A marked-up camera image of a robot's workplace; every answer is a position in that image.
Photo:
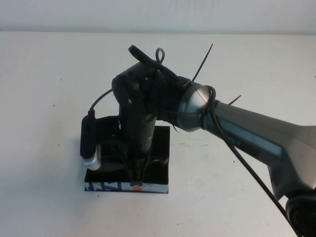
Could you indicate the short dangling black zip tie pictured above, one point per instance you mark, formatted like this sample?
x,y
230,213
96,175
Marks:
x,y
176,129

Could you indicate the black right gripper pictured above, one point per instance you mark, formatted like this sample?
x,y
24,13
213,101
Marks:
x,y
138,133

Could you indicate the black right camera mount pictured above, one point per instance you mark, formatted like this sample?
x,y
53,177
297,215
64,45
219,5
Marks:
x,y
106,128

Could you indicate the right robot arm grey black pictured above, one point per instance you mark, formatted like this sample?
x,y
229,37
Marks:
x,y
247,123

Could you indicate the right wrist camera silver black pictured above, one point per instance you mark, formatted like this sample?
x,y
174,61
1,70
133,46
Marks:
x,y
87,138

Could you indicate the long black zip tie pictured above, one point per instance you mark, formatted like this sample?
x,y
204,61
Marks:
x,y
203,61

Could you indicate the black glasses case printed side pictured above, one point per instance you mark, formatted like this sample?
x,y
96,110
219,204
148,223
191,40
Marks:
x,y
163,143

